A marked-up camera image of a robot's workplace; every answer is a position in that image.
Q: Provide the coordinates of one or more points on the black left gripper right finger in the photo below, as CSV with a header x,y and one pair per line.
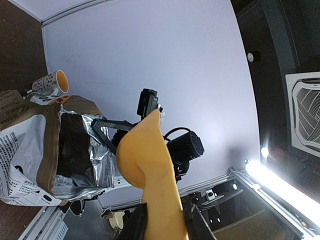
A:
x,y
197,227

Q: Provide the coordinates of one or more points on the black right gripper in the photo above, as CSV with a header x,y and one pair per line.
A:
x,y
121,127

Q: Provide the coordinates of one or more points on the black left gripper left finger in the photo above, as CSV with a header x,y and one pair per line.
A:
x,y
136,225

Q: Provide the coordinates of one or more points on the yellow plastic scoop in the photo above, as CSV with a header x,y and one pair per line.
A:
x,y
144,161

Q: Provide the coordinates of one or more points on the dog food bag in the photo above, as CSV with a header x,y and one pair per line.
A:
x,y
29,148

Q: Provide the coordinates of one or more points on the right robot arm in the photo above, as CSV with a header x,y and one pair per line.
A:
x,y
183,144

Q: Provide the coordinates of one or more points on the patterned mug yellow inside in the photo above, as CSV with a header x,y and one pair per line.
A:
x,y
56,81

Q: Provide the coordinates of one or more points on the bright LED light bar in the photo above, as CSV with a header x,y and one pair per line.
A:
x,y
309,208

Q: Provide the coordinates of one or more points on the ceiling air vent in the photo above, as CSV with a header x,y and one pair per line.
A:
x,y
303,92

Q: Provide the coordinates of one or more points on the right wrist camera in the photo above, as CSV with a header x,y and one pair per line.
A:
x,y
148,102

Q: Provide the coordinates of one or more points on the front aluminium rail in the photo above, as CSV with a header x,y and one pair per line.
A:
x,y
48,224

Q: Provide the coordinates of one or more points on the right aluminium frame post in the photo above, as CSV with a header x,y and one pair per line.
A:
x,y
71,10

